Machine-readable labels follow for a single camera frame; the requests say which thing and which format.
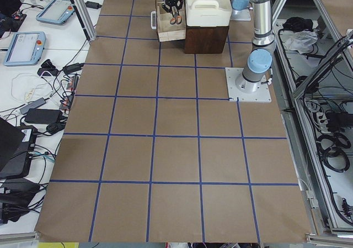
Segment aluminium frame post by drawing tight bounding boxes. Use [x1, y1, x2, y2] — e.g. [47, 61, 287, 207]
[70, 0, 97, 43]

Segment blue teach pendant near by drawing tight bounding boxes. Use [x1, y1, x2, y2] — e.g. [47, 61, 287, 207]
[3, 31, 46, 67]

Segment dark wooden drawer cabinet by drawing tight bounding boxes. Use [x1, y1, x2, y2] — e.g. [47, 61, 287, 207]
[184, 25, 229, 54]

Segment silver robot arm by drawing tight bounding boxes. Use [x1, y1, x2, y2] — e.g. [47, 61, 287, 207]
[235, 0, 275, 93]

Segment orange grey scissors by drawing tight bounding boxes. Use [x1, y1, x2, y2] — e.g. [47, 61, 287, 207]
[169, 15, 182, 25]

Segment blue teach pendant far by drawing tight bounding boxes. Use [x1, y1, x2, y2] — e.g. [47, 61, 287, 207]
[36, 0, 74, 25]

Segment white crumpled cloth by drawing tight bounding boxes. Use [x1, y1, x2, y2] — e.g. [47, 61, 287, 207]
[284, 31, 318, 54]

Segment white plastic tray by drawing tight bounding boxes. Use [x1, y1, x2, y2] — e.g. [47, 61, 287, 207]
[185, 0, 232, 27]

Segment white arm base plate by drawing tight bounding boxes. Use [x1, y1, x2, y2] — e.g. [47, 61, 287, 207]
[225, 67, 271, 103]
[230, 7, 253, 22]

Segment blue teach pendant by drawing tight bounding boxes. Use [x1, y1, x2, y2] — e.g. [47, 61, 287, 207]
[36, 0, 74, 25]
[3, 31, 46, 67]

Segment light wooden drawer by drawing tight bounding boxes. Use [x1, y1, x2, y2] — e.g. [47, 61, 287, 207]
[155, 1, 186, 42]

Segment black power adapter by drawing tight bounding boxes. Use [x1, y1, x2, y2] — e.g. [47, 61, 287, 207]
[24, 108, 62, 124]

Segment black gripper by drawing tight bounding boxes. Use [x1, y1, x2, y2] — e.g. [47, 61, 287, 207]
[162, 0, 183, 18]

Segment black laptop computer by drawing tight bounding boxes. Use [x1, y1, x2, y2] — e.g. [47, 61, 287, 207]
[1, 119, 37, 180]

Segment white coiled cable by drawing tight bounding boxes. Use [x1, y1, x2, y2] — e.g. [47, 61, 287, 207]
[11, 73, 53, 103]

